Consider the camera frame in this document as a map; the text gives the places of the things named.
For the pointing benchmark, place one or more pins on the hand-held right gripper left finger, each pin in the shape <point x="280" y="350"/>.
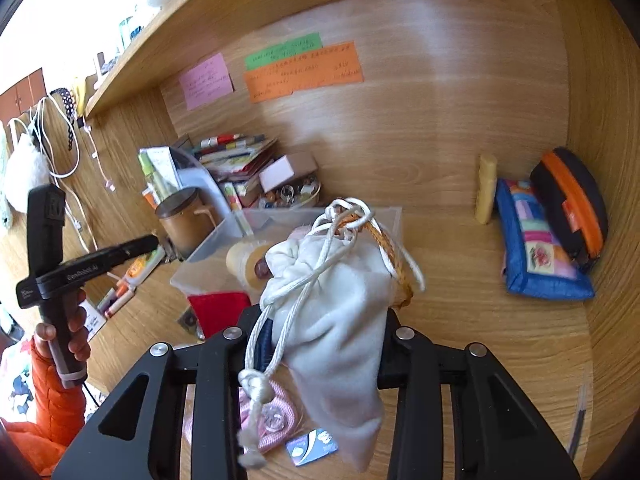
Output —
<point x="266" y="345"/>

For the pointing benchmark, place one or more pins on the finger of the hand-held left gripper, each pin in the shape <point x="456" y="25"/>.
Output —
<point x="135" y="249"/>

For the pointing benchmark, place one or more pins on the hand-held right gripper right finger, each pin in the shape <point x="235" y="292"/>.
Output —
<point x="395" y="360"/>

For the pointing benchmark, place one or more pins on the pink knitted pouch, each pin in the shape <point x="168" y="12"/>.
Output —
<point x="282" y="402"/>

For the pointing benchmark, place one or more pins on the clear plastic box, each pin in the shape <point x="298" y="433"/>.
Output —
<point x="220" y="245"/>

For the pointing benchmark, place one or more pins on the wooden desktop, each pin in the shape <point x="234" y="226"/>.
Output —
<point x="475" y="360"/>

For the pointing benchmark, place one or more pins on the person's left hand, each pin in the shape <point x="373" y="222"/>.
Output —
<point x="79" y="332"/>

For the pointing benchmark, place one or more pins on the brown mug with lid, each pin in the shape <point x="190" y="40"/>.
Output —
<point x="182" y="230"/>

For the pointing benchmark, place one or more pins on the bundle of pens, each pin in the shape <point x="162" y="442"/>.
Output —
<point x="117" y="300"/>

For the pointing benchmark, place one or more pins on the red cloth item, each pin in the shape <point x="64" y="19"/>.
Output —
<point x="220" y="310"/>

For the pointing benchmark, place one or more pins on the white fluffy bag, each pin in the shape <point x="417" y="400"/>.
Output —
<point x="25" y="170"/>

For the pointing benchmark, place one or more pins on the small black round item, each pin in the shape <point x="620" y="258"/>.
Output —
<point x="189" y="321"/>

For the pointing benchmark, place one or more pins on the beige tape roll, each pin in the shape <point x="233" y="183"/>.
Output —
<point x="242" y="260"/>

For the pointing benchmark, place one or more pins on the blue white small packet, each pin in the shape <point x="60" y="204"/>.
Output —
<point x="312" y="447"/>

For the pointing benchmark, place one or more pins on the black polka-dot headband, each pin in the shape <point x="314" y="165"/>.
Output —
<point x="69" y="110"/>

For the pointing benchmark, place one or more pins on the stack of books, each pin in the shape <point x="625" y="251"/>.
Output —
<point x="235" y="155"/>

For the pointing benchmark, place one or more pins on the bowl of beads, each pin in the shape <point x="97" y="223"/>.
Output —
<point x="295" y="196"/>

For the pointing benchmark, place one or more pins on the small white box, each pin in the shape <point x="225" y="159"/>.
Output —
<point x="287" y="170"/>

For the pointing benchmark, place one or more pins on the blue patchwork pouch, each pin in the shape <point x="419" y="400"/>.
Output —
<point x="535" y="260"/>

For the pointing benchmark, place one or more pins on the pink paper note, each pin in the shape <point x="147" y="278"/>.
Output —
<point x="206" y="81"/>

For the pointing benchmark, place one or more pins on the yellow tube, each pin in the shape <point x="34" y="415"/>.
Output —
<point x="486" y="187"/>

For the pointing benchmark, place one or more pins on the black orange zipper pouch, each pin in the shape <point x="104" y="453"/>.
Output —
<point x="560" y="185"/>

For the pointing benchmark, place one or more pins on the orange paper note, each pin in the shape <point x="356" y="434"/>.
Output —
<point x="305" y="75"/>

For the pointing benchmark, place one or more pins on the green paper note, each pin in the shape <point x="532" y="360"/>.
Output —
<point x="282" y="50"/>

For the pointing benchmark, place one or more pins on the wooden shelf board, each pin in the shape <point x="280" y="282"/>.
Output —
<point x="300" y="0"/>

